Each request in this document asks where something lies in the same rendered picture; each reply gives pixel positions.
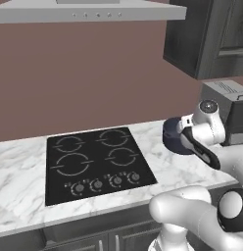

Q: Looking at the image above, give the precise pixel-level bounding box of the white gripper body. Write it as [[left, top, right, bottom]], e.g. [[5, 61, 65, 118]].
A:
[[175, 124, 193, 135]]

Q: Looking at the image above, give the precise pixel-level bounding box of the dark blue pot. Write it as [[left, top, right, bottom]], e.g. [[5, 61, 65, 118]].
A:
[[162, 117, 197, 156]]

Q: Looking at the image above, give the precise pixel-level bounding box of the black glass hob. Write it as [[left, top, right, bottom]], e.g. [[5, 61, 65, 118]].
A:
[[44, 125, 159, 207]]

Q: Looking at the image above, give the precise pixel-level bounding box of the dark grey base cupboard door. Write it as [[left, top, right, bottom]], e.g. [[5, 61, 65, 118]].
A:
[[108, 223, 162, 251], [44, 233, 110, 251]]

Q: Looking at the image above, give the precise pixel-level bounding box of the dark grey drawer front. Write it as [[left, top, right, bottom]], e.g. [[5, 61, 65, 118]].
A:
[[42, 208, 158, 243]]

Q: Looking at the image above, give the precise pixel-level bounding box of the grey range hood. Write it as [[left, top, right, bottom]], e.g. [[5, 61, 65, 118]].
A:
[[0, 0, 188, 25]]

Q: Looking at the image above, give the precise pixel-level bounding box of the dark grey wall cupboard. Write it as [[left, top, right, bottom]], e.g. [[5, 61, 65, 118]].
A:
[[163, 0, 243, 80]]

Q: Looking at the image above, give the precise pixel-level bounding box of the dark grey wall cupboard door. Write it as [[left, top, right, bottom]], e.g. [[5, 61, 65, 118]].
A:
[[197, 0, 243, 80]]

